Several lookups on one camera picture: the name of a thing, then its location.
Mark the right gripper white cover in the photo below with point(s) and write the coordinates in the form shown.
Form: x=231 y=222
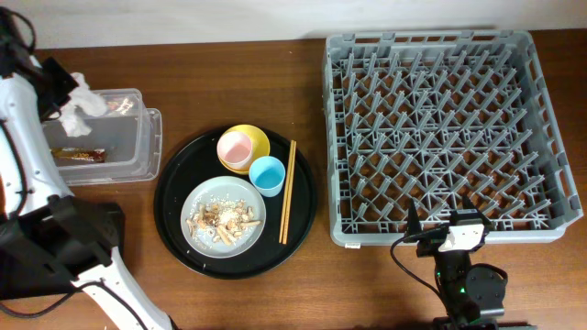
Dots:
x=428 y=247

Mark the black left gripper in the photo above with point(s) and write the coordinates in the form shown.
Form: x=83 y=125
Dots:
x=59 y=66

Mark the white napkin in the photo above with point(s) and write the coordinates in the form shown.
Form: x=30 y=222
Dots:
x=81 y=98

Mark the brown gold snack wrapper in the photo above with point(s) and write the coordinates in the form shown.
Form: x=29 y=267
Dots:
x=97 y=155

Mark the light blue cup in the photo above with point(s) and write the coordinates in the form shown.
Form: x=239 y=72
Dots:
x=267 y=174

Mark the pink cup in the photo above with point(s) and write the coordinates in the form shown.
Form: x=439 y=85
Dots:
x=235 y=150

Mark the yellow bowl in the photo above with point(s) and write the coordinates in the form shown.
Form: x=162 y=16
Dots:
x=260 y=144

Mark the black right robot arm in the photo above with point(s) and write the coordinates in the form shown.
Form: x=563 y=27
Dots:
x=472 y=294

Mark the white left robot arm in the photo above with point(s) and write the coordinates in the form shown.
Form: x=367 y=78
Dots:
x=44 y=225

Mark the clear plastic waste bin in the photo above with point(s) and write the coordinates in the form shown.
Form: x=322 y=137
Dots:
x=130 y=134

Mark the grey plastic dishwasher rack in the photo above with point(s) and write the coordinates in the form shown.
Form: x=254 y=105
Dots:
x=433 y=116

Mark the white label sticker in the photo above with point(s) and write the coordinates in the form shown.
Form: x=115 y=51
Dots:
x=352 y=245

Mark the black rectangular bin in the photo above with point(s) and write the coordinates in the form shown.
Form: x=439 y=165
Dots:
x=118 y=217

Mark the right wooden chopstick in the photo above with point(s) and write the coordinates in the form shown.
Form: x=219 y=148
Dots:
x=289 y=192

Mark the grey plate with food scraps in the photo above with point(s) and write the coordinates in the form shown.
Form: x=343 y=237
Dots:
x=223 y=188

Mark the food scraps on plate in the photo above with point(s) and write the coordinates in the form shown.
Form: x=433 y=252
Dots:
x=223 y=221

